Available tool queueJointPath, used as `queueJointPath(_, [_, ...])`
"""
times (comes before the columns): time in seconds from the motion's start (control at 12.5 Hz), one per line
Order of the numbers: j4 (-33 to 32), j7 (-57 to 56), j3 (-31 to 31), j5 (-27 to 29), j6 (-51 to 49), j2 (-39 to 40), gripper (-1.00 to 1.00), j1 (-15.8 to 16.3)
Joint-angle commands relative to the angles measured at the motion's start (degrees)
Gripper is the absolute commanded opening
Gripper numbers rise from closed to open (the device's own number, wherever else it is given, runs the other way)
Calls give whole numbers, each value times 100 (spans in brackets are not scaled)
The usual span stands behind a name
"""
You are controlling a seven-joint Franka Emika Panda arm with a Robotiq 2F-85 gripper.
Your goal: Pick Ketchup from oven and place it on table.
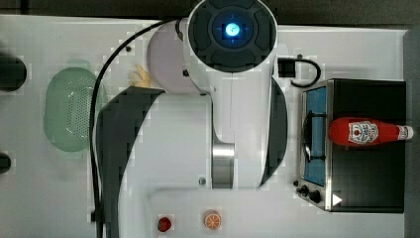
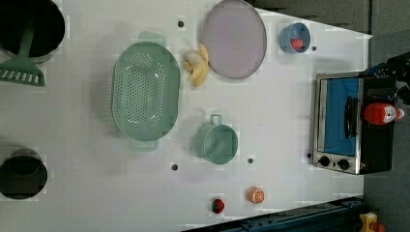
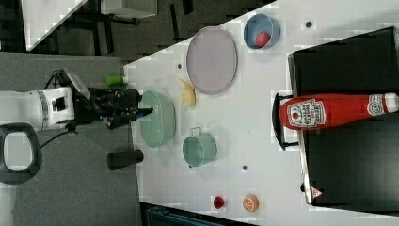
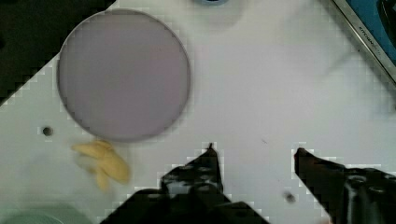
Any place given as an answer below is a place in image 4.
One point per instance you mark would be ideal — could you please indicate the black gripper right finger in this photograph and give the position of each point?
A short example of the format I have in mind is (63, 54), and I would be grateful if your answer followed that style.
(348, 195)

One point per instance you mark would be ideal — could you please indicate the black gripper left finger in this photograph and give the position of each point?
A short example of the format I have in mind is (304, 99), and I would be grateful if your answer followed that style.
(188, 194)

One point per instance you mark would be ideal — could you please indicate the silver black toaster oven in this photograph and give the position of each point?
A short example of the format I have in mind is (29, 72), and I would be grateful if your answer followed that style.
(373, 22)

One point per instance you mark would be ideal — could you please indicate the yellow toy banana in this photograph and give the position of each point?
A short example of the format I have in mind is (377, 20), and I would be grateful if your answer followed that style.
(107, 163)

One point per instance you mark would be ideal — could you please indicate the lilac round plate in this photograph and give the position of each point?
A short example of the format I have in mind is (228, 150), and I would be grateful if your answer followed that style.
(123, 75)

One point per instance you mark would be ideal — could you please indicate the green colander basket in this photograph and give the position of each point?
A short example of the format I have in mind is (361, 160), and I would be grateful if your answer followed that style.
(50, 214)

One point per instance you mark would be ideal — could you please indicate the blue bowl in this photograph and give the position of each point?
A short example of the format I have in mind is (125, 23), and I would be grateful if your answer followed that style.
(210, 3)

